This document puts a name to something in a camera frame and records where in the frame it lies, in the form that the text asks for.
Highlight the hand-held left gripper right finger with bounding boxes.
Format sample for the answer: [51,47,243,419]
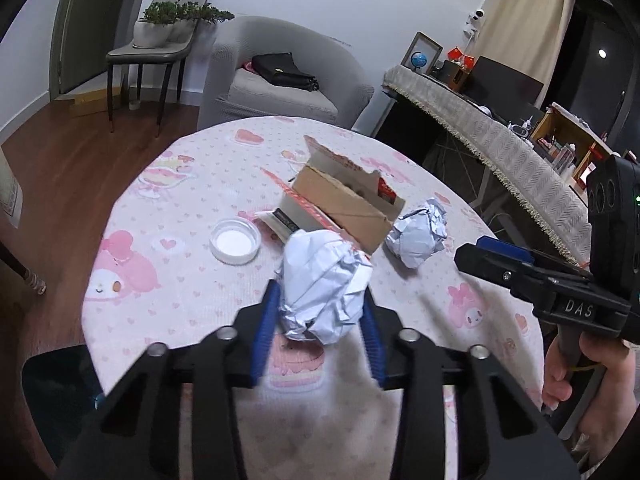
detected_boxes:
[361,287,583,480]

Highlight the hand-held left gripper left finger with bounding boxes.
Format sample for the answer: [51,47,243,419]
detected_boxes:
[50,280,281,480]

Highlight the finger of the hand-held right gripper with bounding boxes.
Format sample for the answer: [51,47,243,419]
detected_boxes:
[454,242,556,303]
[475,236,592,282]

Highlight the white paper ball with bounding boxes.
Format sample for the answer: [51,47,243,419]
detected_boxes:
[275,229,373,346]
[385,198,449,271]

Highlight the white round lid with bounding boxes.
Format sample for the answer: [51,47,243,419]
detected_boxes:
[209,218,262,264]

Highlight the red and white card packaging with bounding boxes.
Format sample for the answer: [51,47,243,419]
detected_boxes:
[376,177,398,206]

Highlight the cardboard box with red tape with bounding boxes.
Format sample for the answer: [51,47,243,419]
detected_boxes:
[254,135,407,256]

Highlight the person's right hand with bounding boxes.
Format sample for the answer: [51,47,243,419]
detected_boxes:
[542,332,640,465]

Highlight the desk with beige fringed cloth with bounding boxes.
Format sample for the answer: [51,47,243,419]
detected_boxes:
[383,65,593,266]

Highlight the wooden desktop organizer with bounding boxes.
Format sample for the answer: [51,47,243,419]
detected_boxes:
[530,102,613,186]

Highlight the black monitor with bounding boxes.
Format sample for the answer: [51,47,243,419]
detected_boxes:
[462,56,545,111]

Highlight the brown wooden box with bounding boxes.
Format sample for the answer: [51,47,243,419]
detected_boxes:
[440,60,468,92]

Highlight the small red flags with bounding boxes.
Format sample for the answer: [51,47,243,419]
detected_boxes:
[446,46,475,68]

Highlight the dark round stool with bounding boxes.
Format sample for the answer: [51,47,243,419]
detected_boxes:
[21,345,103,443]

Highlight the beige curtain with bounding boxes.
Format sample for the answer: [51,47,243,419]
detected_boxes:
[467,0,578,91]

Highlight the black bag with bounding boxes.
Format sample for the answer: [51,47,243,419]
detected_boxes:
[251,52,320,93]

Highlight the flat cardboard piece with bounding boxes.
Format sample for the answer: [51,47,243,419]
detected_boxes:
[55,91,131,118]

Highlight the grey armchair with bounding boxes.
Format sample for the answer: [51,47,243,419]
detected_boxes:
[196,15,375,133]

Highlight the potted plant in white pot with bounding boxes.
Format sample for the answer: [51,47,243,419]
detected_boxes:
[172,2,236,43]
[132,1,183,49]

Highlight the grey door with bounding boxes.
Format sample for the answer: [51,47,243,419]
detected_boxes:
[50,0,156,96]

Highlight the picture frame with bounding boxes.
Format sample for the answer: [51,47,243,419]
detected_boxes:
[400,31,444,76]

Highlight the white security camera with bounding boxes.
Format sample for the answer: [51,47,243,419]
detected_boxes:
[462,8,488,41]

